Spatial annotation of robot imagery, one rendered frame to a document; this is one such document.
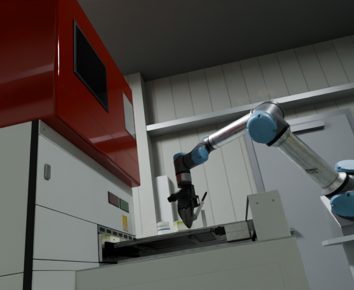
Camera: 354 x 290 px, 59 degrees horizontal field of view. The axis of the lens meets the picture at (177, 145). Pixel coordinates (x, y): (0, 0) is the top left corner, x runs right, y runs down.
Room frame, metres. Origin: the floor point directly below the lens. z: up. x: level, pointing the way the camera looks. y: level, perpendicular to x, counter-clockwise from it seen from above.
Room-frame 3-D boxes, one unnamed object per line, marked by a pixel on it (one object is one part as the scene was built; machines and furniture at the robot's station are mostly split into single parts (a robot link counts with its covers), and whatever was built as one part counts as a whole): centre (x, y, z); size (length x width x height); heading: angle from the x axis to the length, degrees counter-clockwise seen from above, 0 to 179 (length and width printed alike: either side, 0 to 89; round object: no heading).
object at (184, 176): (1.46, -0.01, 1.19); 0.08 x 0.08 x 0.05
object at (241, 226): (1.14, -0.16, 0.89); 0.08 x 0.03 x 0.03; 82
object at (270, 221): (1.20, -0.27, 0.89); 0.55 x 0.09 x 0.14; 172
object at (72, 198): (1.16, 0.33, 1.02); 0.81 x 0.03 x 0.40; 172
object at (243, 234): (1.30, -0.19, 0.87); 0.36 x 0.08 x 0.03; 172
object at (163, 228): (1.77, 0.14, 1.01); 0.07 x 0.07 x 0.10
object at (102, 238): (1.33, 0.29, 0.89); 0.44 x 0.02 x 0.10; 172
